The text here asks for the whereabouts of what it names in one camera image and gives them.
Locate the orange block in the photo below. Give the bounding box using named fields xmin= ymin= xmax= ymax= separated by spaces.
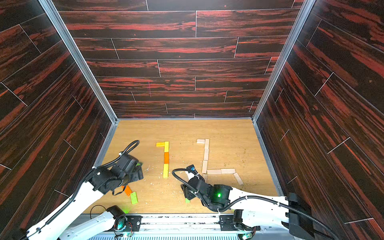
xmin=164 ymin=152 xmax=170 ymax=165
xmin=124 ymin=185 xmax=133 ymax=196

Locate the natural wood block body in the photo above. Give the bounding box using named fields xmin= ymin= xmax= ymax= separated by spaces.
xmin=202 ymin=160 xmax=208 ymax=174

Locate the natural wood block neck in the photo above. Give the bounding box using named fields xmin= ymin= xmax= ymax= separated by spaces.
xmin=205 ymin=139 xmax=210 ymax=149
xmin=204 ymin=149 xmax=209 ymax=161

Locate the natural wood block neck top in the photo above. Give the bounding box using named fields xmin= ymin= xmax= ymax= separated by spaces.
xmin=205 ymin=139 xmax=210 ymax=149

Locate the natural wood block diagonal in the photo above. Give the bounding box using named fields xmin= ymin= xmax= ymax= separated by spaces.
xmin=207 ymin=169 xmax=222 ymax=175

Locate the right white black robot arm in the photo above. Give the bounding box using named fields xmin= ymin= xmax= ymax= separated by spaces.
xmin=172 ymin=165 xmax=338 ymax=240

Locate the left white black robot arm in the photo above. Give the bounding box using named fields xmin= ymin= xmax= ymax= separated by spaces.
xmin=6 ymin=140 xmax=144 ymax=240

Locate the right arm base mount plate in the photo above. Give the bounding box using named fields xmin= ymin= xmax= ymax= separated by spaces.
xmin=219 ymin=215 xmax=257 ymax=231

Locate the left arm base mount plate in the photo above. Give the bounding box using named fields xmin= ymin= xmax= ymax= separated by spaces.
xmin=107 ymin=215 xmax=143 ymax=233

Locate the aluminium front rail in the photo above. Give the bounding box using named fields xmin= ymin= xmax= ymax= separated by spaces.
xmin=64 ymin=213 xmax=310 ymax=240

